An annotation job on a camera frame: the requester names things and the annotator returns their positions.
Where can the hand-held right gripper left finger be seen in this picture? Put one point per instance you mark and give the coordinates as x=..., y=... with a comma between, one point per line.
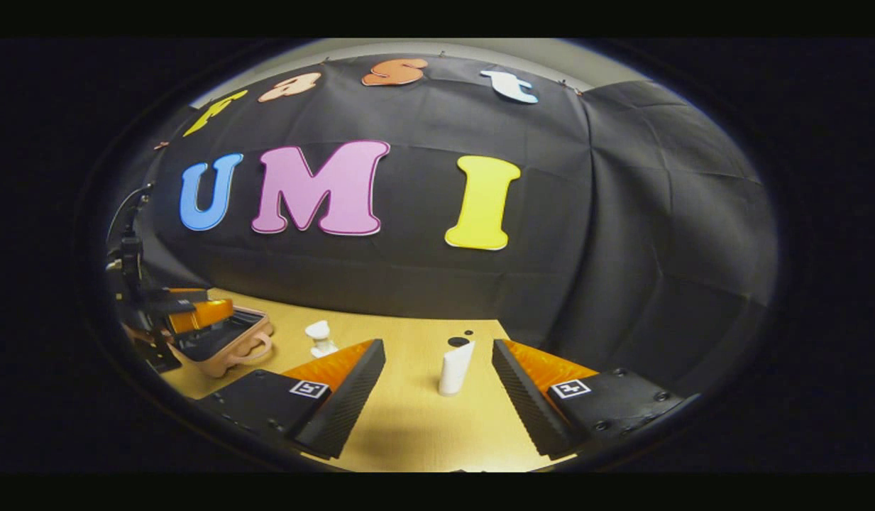
x=352, y=404

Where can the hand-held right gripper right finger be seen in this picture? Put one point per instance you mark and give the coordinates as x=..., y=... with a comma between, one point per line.
x=526, y=404

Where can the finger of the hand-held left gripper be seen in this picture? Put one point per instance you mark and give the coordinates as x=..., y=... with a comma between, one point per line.
x=174, y=304
x=203, y=316

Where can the pink hard-shell suitcase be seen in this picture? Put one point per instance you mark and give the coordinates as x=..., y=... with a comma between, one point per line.
x=210, y=344

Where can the white squeeze tube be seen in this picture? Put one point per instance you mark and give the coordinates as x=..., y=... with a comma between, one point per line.
x=454, y=372

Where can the white pump bottle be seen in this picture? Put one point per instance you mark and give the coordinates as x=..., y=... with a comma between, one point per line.
x=318, y=331

